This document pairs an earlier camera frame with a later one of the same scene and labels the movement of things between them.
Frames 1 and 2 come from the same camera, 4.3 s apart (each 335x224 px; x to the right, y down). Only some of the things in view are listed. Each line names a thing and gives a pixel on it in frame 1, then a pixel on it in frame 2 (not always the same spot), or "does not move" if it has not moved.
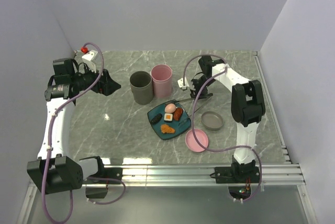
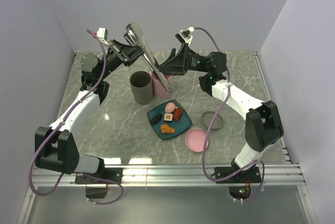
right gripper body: [198, 85] → [192, 62]
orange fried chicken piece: [165, 129] does not move
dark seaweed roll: [156, 119] does not move
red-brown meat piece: [178, 113] does not move
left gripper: [111, 85] → [129, 55]
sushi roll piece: [168, 117] does not move
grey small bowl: [212, 120] does not move
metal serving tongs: [209, 97] → [134, 34]
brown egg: [170, 108] does not move
